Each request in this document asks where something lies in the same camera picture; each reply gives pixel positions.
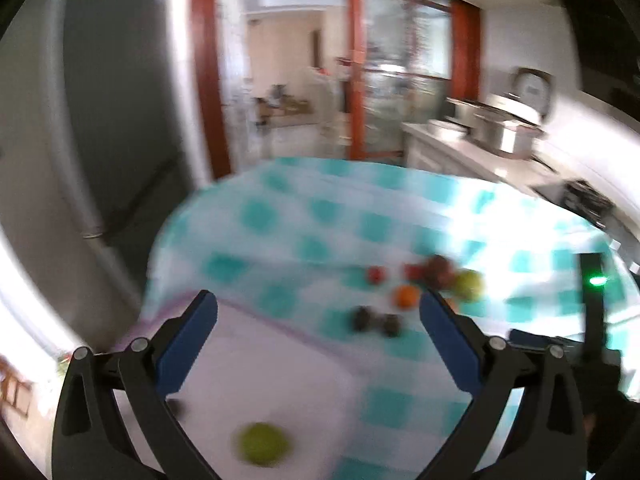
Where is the orange mandarin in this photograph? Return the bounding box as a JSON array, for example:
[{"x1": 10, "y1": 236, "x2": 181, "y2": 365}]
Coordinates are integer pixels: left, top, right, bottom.
[
  {"x1": 393, "y1": 284, "x2": 421, "y2": 311},
  {"x1": 446, "y1": 298, "x2": 459, "y2": 312}
]

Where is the green apple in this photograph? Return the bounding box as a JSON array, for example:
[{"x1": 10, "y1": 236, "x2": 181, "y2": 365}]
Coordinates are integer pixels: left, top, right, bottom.
[
  {"x1": 452, "y1": 269, "x2": 485, "y2": 302},
  {"x1": 235, "y1": 422, "x2": 293, "y2": 467}
]

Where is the dark red apple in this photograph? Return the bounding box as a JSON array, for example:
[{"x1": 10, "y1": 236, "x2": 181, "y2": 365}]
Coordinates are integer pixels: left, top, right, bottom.
[{"x1": 423, "y1": 255, "x2": 456, "y2": 290}]

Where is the white bin purple rim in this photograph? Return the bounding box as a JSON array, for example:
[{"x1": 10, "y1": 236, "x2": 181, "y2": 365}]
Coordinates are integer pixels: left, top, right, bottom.
[{"x1": 109, "y1": 294, "x2": 362, "y2": 480}]

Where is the small red tomato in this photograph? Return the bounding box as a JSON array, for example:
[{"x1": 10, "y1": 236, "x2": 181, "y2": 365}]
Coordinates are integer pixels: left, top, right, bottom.
[
  {"x1": 367, "y1": 266, "x2": 387, "y2": 286},
  {"x1": 404, "y1": 263, "x2": 423, "y2": 283}
]

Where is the teal white checkered tablecloth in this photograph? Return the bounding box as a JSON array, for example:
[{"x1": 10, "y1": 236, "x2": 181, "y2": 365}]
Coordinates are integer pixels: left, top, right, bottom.
[{"x1": 141, "y1": 158, "x2": 639, "y2": 479}]

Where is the steel pot with lid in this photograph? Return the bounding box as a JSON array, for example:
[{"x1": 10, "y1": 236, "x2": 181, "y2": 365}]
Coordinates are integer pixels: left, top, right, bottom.
[{"x1": 470, "y1": 93, "x2": 546, "y2": 159}]

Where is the grey refrigerator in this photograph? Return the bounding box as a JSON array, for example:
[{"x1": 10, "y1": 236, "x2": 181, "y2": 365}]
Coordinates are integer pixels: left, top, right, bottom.
[{"x1": 1, "y1": 0, "x2": 208, "y2": 348}]

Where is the red wooden door frame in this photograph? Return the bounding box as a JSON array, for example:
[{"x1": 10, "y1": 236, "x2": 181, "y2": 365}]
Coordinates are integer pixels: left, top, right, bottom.
[{"x1": 189, "y1": 0, "x2": 482, "y2": 180}]

